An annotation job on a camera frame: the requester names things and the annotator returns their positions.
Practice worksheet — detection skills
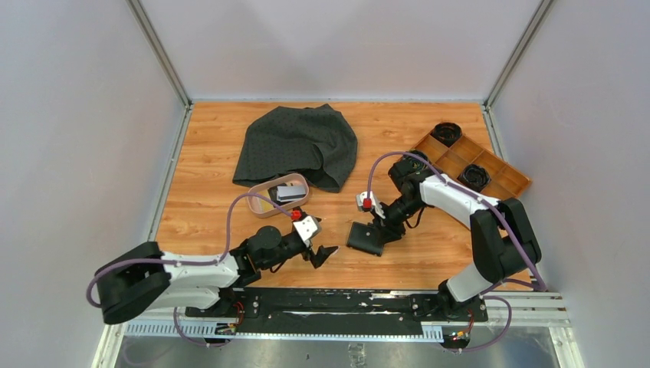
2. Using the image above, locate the black round part right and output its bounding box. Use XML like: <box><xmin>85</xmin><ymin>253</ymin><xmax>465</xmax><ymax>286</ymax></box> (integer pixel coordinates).
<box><xmin>457</xmin><ymin>164</ymin><xmax>491</xmax><ymax>192</ymax></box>

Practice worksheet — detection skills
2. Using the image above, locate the black round part top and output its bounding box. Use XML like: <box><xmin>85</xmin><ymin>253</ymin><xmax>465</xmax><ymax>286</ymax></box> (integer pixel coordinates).
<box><xmin>430</xmin><ymin>122</ymin><xmax>462</xmax><ymax>147</ymax></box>

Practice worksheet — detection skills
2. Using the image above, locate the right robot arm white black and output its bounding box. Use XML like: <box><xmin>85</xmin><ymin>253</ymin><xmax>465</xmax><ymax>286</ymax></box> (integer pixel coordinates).
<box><xmin>356</xmin><ymin>151</ymin><xmax>542</xmax><ymax>320</ymax></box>

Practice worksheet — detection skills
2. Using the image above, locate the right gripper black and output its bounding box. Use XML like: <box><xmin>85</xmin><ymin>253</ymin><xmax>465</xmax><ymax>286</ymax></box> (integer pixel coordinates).
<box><xmin>371</xmin><ymin>195</ymin><xmax>428</xmax><ymax>248</ymax></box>

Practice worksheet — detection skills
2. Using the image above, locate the pink oval tray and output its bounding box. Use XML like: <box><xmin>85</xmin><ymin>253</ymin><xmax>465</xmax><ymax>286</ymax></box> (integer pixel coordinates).
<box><xmin>248</xmin><ymin>172</ymin><xmax>310</xmax><ymax>219</ymax></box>

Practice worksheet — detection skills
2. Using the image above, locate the dark grey dotted cloth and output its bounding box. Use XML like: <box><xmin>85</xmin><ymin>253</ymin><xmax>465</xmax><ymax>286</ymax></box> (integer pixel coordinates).
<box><xmin>232</xmin><ymin>104</ymin><xmax>358</xmax><ymax>193</ymax></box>

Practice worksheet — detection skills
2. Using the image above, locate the aluminium frame rail front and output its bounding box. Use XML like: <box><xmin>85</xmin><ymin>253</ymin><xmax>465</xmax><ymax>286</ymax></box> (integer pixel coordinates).
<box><xmin>121</xmin><ymin>287</ymin><xmax>570</xmax><ymax>343</ymax></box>

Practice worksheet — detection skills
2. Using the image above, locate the black round part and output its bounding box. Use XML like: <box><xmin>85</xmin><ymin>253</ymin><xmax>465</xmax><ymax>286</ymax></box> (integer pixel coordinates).
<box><xmin>457</xmin><ymin>164</ymin><xmax>491</xmax><ymax>192</ymax></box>
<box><xmin>430</xmin><ymin>122</ymin><xmax>462</xmax><ymax>147</ymax></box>
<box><xmin>408</xmin><ymin>149</ymin><xmax>429</xmax><ymax>161</ymax></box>

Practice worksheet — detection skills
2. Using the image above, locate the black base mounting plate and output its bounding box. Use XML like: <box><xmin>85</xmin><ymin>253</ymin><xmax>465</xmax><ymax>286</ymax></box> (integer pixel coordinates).
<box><xmin>181</xmin><ymin>287</ymin><xmax>488</xmax><ymax>336</ymax></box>

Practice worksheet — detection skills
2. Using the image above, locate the black leather card holder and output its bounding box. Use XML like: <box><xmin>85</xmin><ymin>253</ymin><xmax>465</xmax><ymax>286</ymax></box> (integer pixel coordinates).
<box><xmin>346</xmin><ymin>222</ymin><xmax>384</xmax><ymax>256</ymax></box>

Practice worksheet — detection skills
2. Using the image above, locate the grey credit card stack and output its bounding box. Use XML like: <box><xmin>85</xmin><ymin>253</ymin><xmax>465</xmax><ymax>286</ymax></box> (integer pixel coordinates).
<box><xmin>276</xmin><ymin>185</ymin><xmax>307</xmax><ymax>202</ymax></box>

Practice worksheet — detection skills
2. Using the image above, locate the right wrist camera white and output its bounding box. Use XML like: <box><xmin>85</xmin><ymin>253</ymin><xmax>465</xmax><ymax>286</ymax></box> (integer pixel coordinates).
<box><xmin>356</xmin><ymin>190</ymin><xmax>386</xmax><ymax>219</ymax></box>

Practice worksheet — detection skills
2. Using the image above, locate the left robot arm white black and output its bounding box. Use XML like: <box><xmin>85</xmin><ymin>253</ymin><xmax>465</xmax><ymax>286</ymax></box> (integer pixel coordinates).
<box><xmin>87</xmin><ymin>208</ymin><xmax>338</xmax><ymax>325</ymax></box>

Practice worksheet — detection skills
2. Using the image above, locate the black round part left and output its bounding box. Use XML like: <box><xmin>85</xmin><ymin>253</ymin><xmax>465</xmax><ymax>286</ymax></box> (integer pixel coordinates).
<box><xmin>408</xmin><ymin>149</ymin><xmax>429</xmax><ymax>161</ymax></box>

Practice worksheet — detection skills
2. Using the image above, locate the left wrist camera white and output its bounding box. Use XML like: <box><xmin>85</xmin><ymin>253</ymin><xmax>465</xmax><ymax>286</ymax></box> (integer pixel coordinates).
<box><xmin>293</xmin><ymin>215</ymin><xmax>322</xmax><ymax>246</ymax></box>

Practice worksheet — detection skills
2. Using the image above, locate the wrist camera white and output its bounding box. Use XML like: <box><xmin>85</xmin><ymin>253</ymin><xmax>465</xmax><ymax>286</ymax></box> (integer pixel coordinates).
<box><xmin>356</xmin><ymin>190</ymin><xmax>386</xmax><ymax>219</ymax></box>
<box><xmin>293</xmin><ymin>215</ymin><xmax>322</xmax><ymax>246</ymax></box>

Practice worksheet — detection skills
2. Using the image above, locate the orange compartment tray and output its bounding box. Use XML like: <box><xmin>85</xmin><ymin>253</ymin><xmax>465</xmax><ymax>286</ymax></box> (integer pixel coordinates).
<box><xmin>412</xmin><ymin>122</ymin><xmax>532</xmax><ymax>199</ymax></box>

